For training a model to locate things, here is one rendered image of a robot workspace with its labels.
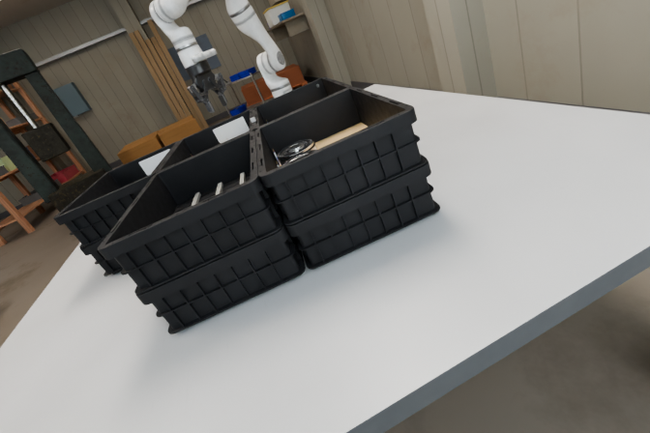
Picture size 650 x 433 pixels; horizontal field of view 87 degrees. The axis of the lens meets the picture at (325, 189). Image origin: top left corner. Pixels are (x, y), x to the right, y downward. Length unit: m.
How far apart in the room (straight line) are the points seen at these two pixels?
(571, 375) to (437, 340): 0.84
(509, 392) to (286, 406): 0.86
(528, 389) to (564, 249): 0.73
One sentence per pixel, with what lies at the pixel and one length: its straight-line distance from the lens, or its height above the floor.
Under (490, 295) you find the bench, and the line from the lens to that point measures 0.56.
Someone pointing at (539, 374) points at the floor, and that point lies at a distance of 1.32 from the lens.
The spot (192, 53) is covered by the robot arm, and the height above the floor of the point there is 1.17.
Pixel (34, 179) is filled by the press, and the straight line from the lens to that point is 5.76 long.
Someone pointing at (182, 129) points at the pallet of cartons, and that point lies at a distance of 6.26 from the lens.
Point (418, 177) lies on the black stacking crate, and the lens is 0.67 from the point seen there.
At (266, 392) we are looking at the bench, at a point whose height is 0.70.
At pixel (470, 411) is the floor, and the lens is 1.27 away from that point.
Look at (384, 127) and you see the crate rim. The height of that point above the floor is 0.92.
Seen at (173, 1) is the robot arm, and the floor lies 1.32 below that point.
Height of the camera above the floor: 1.12
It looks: 25 degrees down
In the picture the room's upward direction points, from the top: 23 degrees counter-clockwise
